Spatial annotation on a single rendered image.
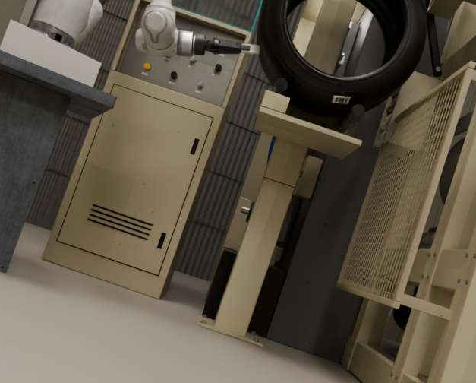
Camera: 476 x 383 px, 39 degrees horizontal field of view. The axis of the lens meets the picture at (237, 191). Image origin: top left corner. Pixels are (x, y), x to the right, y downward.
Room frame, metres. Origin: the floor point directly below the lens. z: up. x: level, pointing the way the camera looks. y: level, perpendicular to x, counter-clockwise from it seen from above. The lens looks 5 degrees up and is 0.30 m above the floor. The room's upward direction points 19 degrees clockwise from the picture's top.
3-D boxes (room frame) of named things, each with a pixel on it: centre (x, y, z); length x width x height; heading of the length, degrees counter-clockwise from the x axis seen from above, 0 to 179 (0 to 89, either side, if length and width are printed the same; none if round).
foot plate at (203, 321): (2.72, -0.15, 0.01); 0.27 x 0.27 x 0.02; 0
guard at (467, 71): (2.23, -0.49, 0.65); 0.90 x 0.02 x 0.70; 0
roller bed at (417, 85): (2.68, -0.55, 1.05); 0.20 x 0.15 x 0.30; 0
